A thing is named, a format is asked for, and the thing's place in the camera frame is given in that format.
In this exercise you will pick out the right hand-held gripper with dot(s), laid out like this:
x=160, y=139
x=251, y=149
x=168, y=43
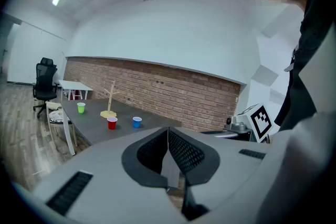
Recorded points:
x=261, y=123

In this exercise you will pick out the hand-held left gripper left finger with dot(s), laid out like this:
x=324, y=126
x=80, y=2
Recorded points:
x=105, y=178

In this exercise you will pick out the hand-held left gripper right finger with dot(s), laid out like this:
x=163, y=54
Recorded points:
x=231, y=170

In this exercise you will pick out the red plastic cup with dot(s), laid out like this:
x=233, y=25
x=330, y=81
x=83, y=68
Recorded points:
x=112, y=124

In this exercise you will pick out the blue plastic cup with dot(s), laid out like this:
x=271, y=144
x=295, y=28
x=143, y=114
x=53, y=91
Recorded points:
x=136, y=123

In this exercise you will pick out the wooden cup tree stand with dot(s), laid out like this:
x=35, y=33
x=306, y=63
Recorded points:
x=108, y=113

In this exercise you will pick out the green plastic cup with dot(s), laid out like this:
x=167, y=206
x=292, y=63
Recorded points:
x=81, y=108

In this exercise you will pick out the stool with patterned cushion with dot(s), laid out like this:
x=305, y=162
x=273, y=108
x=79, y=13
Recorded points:
x=56, y=116

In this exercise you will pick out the white wooden chair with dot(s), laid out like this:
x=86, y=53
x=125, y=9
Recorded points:
x=76, y=95

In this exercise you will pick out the small white table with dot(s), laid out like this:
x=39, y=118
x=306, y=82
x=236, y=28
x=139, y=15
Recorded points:
x=74, y=85

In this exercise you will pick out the black office chair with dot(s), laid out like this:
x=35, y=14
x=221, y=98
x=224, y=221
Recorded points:
x=44, y=81

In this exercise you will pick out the person's black shirt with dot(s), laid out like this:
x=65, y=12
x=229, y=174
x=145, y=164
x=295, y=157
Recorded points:
x=312, y=42

